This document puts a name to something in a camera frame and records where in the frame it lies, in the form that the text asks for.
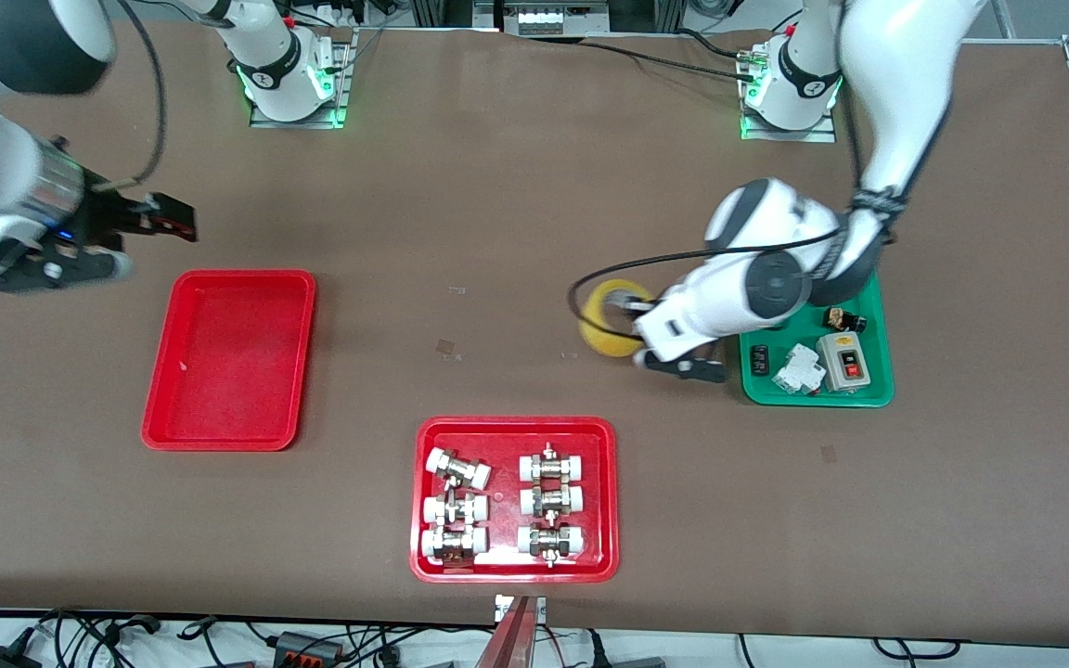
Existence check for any clear yellowish tape roll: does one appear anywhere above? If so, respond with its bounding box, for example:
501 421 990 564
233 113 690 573
577 277 658 359

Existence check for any red plastic tray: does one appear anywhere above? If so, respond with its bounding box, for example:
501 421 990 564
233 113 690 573
409 416 621 585
141 269 317 453

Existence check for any green plastic tray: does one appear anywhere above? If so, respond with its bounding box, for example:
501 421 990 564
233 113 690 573
739 269 895 408

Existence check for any white circuit breaker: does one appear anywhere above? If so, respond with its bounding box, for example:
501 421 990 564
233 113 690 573
771 343 828 398

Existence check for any white-capped metal pipe fitting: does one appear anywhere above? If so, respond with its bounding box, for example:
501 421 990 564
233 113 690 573
422 492 490 526
520 482 586 517
425 447 493 491
517 521 586 567
420 525 489 563
519 443 587 483

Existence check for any white terminal block unit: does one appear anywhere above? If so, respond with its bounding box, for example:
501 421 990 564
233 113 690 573
497 0 612 38

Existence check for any small white label plate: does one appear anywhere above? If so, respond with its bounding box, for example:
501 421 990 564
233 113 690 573
495 594 547 623

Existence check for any aluminium profile bar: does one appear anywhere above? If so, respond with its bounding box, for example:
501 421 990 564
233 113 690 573
474 596 535 668

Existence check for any black orange power strip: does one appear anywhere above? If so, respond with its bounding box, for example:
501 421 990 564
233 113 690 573
273 631 347 667

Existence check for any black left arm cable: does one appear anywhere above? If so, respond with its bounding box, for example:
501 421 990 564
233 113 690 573
569 83 953 337

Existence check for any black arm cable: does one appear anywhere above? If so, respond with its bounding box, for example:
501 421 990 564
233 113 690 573
89 0 169 193
569 83 953 337

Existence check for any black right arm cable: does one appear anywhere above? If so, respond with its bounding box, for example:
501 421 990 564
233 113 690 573
89 0 169 193

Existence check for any grey on-off switch box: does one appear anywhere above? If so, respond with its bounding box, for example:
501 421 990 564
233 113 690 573
816 331 872 394

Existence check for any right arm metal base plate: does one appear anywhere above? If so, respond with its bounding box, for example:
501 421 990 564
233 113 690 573
250 28 351 129

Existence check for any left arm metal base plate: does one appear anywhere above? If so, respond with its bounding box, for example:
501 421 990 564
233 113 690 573
741 42 839 144

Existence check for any black cable on table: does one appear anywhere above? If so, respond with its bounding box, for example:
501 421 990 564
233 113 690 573
581 39 763 83

